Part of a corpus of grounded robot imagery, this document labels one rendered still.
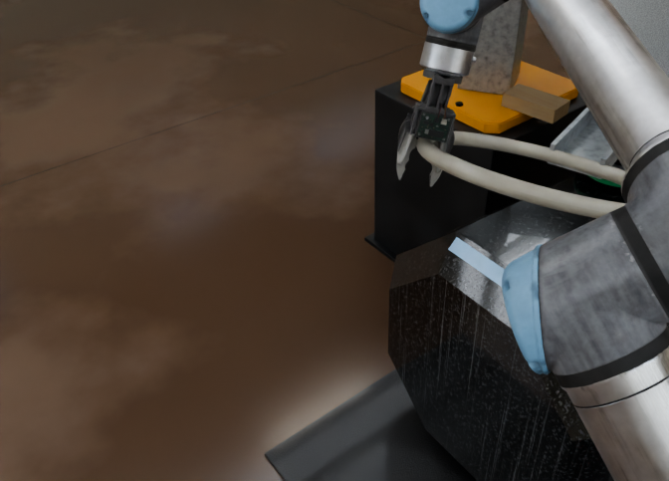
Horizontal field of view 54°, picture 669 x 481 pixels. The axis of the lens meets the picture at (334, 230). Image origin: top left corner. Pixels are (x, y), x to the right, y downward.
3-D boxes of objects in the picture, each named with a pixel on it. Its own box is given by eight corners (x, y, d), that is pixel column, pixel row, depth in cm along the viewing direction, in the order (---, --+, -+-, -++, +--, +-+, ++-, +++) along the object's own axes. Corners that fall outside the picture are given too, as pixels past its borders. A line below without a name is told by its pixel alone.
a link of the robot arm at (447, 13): (471, -56, 96) (478, -45, 107) (404, -9, 100) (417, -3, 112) (504, 1, 97) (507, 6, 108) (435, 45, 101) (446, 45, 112)
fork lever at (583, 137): (628, 62, 193) (632, 45, 190) (699, 77, 183) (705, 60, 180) (531, 158, 148) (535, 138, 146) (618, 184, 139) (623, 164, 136)
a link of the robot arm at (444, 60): (423, 40, 122) (475, 51, 121) (417, 67, 123) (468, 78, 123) (425, 42, 113) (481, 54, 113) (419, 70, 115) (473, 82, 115)
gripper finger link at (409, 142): (385, 178, 122) (408, 133, 119) (386, 171, 128) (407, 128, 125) (400, 185, 123) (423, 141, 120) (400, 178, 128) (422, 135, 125)
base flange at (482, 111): (394, 89, 252) (394, 77, 249) (483, 55, 275) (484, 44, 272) (492, 137, 220) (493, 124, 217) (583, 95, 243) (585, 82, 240)
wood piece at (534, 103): (501, 106, 229) (503, 93, 226) (516, 96, 235) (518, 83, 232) (552, 124, 218) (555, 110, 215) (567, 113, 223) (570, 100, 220)
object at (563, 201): (475, 137, 157) (478, 125, 156) (695, 204, 133) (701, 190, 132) (366, 149, 117) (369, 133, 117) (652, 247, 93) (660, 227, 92)
